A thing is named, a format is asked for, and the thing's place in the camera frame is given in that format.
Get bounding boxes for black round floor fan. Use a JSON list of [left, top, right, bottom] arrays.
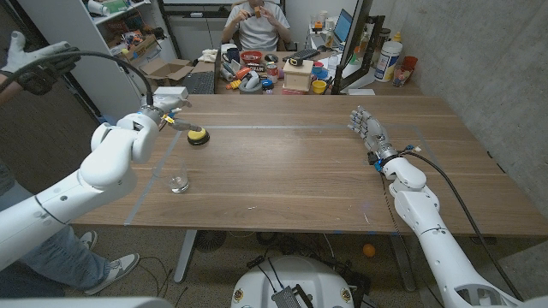
[[194, 229, 228, 253]]

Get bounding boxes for white shelf unit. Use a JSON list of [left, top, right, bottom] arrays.
[[16, 0, 179, 133]]

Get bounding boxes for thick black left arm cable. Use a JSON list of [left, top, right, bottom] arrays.
[[0, 50, 154, 107]]

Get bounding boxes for standing person in jeans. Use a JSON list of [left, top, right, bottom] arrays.
[[0, 160, 113, 299]]

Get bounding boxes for white and black tracking glove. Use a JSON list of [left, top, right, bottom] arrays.
[[0, 30, 82, 96]]

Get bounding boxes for white power box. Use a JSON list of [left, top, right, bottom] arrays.
[[153, 86, 189, 100]]

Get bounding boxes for open cardboard box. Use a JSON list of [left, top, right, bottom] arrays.
[[139, 57, 215, 86]]

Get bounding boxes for dark flat keyboard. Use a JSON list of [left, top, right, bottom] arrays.
[[182, 70, 216, 96]]

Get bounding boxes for seated person in grey shirt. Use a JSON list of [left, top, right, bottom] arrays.
[[221, 0, 292, 52]]

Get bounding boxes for grey tape dispenser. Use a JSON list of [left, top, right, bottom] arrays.
[[237, 70, 264, 95]]

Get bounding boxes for standing person's bare forearm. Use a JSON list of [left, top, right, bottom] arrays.
[[0, 70, 22, 106]]

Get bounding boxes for clear glass cup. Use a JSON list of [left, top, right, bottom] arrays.
[[164, 156, 190, 194]]

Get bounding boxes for white canister with blue label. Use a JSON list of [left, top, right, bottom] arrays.
[[374, 40, 404, 83]]

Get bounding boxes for white grey sneaker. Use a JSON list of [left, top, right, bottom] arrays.
[[79, 230, 98, 252], [83, 252, 140, 296]]

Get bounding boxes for white folded cloth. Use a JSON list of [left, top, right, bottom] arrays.
[[197, 48, 219, 64]]

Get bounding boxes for printed tin can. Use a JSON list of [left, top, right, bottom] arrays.
[[265, 62, 280, 85]]

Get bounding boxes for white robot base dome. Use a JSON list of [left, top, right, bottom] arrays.
[[230, 255, 355, 308]]

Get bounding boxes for glass jar with colourful items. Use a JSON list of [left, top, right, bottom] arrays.
[[392, 63, 413, 88]]

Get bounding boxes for small wooden drawer box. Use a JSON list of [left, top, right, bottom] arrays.
[[283, 58, 315, 93]]

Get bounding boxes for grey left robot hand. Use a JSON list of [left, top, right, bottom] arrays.
[[140, 94, 203, 133]]

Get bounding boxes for open laptop with blue screen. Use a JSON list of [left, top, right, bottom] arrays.
[[332, 8, 354, 44]]

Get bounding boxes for dark blue mug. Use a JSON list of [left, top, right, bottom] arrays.
[[221, 46, 241, 64]]

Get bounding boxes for red bowl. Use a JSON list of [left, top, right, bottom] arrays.
[[240, 50, 264, 65]]

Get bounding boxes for orange and yellow tool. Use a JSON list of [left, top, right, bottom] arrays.
[[225, 67, 253, 91]]

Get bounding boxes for black monitor on stand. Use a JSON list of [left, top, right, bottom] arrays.
[[331, 0, 386, 95]]

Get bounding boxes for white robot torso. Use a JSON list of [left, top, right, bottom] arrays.
[[0, 296, 175, 308]]

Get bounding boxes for black computer keyboard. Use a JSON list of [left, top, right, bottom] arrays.
[[282, 48, 321, 62]]

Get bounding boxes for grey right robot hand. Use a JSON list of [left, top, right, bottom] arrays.
[[347, 105, 399, 162]]

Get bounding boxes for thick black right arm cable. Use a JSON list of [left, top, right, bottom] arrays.
[[400, 149, 524, 303]]

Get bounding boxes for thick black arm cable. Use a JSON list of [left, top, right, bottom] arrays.
[[0, 50, 154, 107], [400, 149, 524, 303]]

